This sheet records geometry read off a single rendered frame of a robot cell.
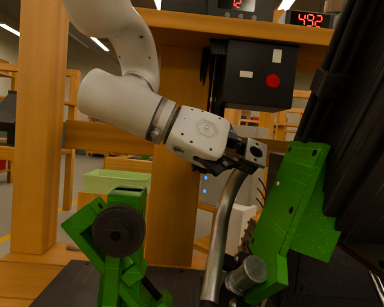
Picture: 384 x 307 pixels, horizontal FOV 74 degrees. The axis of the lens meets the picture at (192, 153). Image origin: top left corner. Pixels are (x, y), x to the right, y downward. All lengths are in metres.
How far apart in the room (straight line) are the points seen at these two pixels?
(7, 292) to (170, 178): 0.45
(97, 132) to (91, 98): 0.40
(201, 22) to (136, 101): 0.29
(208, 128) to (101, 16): 0.23
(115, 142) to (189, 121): 0.43
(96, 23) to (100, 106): 0.13
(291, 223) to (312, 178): 0.07
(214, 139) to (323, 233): 0.22
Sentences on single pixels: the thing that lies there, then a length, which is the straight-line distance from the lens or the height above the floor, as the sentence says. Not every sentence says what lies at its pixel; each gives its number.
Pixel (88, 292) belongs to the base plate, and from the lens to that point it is 0.68.
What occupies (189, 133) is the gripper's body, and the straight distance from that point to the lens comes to 0.43.
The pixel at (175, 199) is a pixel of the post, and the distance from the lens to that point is 0.74.
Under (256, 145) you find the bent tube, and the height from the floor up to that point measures 1.26.
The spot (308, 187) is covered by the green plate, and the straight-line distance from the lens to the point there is 0.39.
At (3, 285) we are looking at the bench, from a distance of 0.79.
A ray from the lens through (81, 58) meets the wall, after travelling 11.84.
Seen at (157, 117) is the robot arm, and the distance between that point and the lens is 0.43.
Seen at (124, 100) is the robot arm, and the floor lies 1.31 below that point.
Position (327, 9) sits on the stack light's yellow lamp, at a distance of 0.93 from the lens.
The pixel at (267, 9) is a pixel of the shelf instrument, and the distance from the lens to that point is 0.72.
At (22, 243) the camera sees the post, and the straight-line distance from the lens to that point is 0.91.
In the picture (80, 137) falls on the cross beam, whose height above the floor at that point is 1.22.
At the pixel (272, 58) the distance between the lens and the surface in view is 0.67.
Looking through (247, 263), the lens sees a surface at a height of 1.09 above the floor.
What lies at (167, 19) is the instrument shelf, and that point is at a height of 1.52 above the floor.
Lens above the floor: 1.27
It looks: 4 degrees down
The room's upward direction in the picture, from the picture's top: 6 degrees clockwise
